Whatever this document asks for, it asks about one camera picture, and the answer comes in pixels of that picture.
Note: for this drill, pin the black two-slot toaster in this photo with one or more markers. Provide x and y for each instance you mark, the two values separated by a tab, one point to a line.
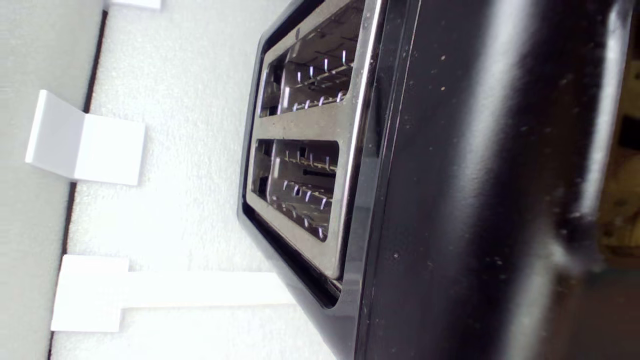
450	200

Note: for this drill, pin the white clip with long strip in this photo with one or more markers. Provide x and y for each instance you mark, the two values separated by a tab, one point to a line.
90	295

